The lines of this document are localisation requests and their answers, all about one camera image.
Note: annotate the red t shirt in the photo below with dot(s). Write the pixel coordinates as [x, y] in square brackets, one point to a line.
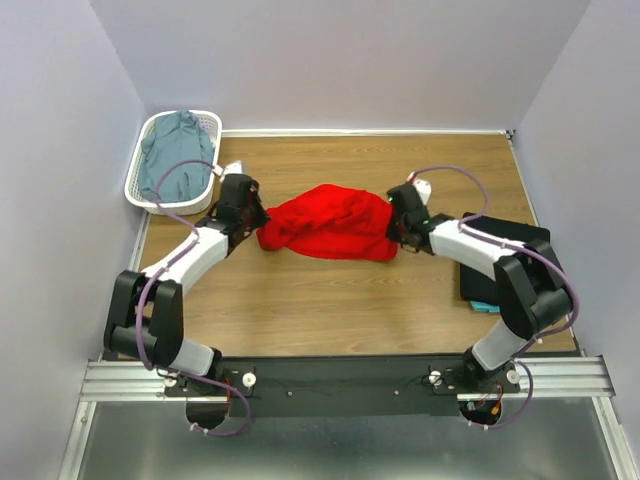
[331, 222]

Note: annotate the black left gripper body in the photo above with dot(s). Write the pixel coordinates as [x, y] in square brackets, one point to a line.
[255, 216]

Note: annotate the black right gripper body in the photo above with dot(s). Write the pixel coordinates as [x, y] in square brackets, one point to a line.
[395, 229]

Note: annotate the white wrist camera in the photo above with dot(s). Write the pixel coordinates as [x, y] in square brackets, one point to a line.
[423, 189]
[234, 167]

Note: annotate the white plastic laundry basket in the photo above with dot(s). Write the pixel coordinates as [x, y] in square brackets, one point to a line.
[213, 125]

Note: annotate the white table edge strip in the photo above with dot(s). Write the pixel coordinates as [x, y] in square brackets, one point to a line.
[328, 132]

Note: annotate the folded teal t shirt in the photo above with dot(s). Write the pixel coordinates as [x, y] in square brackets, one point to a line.
[483, 307]

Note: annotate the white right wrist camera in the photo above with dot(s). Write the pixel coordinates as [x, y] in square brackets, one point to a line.
[423, 189]

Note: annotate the aluminium frame rail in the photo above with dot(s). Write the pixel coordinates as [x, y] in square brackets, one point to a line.
[132, 423]

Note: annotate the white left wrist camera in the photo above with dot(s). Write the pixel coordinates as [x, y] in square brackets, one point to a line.
[234, 167]

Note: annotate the folded black t shirt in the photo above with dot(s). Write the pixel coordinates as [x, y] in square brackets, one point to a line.
[474, 286]

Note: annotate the grey-blue t shirt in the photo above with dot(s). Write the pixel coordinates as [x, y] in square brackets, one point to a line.
[177, 137]

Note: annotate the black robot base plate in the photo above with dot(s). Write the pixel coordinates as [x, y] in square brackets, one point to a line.
[368, 385]

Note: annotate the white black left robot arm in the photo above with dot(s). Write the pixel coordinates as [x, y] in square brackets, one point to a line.
[146, 314]

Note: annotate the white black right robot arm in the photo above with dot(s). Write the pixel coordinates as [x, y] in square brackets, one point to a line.
[532, 290]

